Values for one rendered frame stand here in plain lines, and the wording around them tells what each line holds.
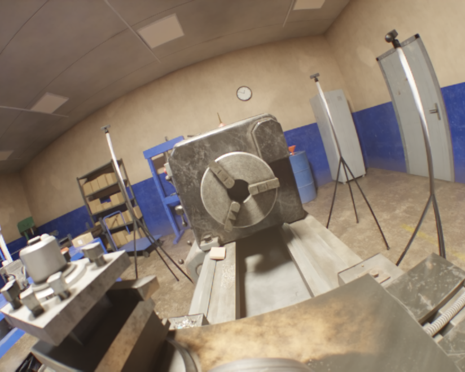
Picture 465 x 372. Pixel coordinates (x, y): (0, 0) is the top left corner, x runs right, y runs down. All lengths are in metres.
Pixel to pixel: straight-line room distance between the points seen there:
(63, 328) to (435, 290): 0.54
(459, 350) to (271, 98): 4.36
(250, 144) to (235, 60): 3.87
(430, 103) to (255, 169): 3.16
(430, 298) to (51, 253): 0.59
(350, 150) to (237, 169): 3.76
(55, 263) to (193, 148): 0.71
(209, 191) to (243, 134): 0.31
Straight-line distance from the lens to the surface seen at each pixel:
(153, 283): 0.29
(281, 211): 0.90
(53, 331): 0.22
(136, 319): 0.30
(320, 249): 0.69
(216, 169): 0.62
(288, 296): 0.71
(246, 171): 0.64
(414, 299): 0.45
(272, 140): 0.81
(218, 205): 0.66
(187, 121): 4.31
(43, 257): 0.28
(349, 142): 4.28
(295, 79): 4.64
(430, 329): 0.41
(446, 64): 3.33
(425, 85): 3.52
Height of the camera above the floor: 1.21
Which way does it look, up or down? 8 degrees down
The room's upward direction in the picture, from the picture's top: 19 degrees counter-clockwise
